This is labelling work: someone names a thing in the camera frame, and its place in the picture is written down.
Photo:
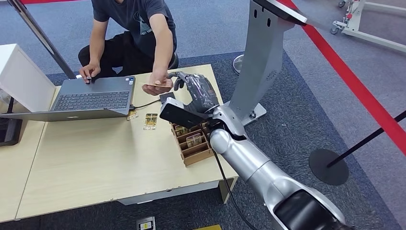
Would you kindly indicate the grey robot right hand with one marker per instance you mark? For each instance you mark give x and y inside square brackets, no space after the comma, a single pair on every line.
[201,92]

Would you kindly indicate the person's left hand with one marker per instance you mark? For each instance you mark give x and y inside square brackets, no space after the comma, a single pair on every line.
[158,79]

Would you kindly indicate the person's right hand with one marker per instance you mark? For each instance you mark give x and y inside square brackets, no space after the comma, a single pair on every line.
[89,71]

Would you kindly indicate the gold hotel card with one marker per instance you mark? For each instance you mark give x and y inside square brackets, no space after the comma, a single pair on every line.
[193,140]
[181,130]
[151,121]
[158,85]
[132,115]

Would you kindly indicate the person's left forearm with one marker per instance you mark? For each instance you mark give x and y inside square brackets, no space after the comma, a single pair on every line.
[163,47]

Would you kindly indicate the person's right forearm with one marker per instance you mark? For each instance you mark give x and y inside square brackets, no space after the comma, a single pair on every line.
[98,47]

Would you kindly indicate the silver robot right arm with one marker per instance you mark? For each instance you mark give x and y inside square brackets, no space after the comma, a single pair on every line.
[263,171]

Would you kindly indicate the black card reader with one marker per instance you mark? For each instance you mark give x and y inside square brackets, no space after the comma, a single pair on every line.
[165,96]

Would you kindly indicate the person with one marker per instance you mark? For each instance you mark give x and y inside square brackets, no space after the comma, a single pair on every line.
[136,25]

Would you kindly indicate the wooden card holder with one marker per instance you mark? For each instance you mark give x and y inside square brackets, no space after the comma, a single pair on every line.
[196,152]

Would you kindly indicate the small white device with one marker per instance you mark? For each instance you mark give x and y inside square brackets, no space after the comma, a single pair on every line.
[79,76]

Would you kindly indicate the grey laptop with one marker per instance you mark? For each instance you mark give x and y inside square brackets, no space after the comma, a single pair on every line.
[95,98]

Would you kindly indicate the round silver floor base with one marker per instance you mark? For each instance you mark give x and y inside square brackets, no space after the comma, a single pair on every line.
[238,65]

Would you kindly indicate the black slanted pole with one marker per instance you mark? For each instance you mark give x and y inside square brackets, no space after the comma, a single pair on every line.
[44,43]

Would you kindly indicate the white box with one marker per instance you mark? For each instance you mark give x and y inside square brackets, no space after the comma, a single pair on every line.
[22,76]

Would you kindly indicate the grey kiosk stand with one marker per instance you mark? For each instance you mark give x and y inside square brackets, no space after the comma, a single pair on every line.
[263,63]

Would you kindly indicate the red floor strip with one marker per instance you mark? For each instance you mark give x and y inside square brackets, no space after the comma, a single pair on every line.
[47,1]

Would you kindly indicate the black monitor stand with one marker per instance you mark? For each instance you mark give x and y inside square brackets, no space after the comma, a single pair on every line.
[9,130]

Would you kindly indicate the light wooden side table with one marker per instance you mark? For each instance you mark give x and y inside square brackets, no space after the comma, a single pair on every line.
[16,174]

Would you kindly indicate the yellow floor marker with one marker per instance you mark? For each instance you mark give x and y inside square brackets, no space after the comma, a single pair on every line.
[207,228]

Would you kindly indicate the floor socket plate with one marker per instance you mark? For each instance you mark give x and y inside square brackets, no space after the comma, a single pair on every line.
[146,224]

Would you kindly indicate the red barrier belt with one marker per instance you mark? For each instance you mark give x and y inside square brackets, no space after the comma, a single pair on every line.
[349,76]

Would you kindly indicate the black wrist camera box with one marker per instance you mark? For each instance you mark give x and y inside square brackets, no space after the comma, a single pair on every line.
[182,114]

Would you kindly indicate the black stanchion post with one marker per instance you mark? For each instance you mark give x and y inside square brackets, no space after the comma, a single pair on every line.
[328,166]

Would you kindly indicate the white wheeled frame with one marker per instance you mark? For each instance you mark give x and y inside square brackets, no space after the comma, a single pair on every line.
[358,30]

